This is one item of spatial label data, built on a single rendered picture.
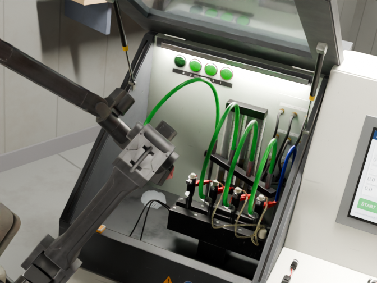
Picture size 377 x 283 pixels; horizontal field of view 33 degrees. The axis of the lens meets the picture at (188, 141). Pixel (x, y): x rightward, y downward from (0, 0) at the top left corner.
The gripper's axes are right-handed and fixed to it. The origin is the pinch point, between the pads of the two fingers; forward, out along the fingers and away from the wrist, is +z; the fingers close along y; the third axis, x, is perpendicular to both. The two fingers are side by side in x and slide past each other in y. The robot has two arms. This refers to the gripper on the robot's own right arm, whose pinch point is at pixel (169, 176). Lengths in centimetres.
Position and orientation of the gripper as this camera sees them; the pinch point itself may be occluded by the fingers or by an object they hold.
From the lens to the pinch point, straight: 188.7
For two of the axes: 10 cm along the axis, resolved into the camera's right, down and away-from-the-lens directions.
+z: 3.4, 4.0, 8.5
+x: -7.9, -3.8, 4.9
